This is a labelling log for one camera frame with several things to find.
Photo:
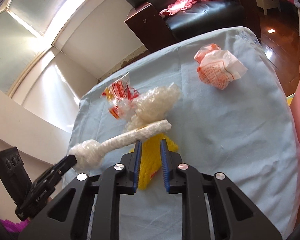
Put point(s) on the white foam net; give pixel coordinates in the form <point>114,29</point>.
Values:
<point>153,105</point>

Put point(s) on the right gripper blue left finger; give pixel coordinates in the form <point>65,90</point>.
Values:
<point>137,162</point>

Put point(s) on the black leather armchair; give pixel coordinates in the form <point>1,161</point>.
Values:
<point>156,31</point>

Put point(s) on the light blue floral tablecloth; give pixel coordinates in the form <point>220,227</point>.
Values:
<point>245,131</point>

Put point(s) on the orange white wrapper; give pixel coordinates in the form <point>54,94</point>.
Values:
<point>218,67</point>

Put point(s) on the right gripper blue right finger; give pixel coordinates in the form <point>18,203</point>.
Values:
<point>164,163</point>

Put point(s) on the white styrofoam piece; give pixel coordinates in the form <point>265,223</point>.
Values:
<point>90,153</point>

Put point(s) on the purple fuzzy sleeve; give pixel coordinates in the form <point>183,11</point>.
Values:
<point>14,227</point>

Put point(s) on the clear red snack wrapper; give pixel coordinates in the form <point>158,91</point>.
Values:
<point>120,96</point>

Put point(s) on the yellow foam fruit net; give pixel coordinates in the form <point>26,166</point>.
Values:
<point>151,158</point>

